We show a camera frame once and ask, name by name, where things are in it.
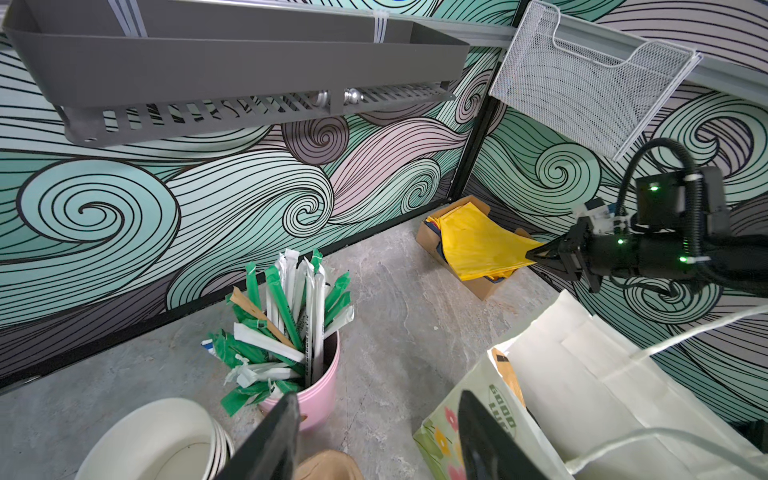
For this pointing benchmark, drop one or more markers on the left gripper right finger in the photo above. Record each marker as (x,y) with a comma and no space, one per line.
(488,451)

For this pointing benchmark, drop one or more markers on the pink cup holder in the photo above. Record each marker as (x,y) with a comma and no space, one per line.
(316,403)

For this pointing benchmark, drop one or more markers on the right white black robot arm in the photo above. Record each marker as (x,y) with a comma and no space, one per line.
(737,262)

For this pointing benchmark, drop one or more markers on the brown pulp cup carrier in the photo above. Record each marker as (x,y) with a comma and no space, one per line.
(329,465)

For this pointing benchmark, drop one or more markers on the black wall-mounted tray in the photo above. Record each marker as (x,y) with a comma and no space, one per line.
(121,72)

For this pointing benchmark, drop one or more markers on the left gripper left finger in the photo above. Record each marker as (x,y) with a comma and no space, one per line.
(270,451)

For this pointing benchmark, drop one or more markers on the stack of green paper cups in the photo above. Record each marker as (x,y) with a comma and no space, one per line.
(172,438)

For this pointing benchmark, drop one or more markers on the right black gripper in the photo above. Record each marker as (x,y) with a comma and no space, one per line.
(664,239)

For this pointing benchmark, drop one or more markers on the clear acrylic wall holder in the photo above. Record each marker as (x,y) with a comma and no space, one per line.
(599,101)

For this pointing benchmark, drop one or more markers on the yellow paper napkin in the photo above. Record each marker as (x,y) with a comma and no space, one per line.
(474,246)

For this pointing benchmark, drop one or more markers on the brown stirrer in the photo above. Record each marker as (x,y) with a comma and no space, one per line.
(508,374)

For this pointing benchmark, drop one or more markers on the white paper takeout bag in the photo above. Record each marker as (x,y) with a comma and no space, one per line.
(597,407)

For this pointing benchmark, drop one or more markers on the aluminium rail back wall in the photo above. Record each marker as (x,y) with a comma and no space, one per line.
(468,33)

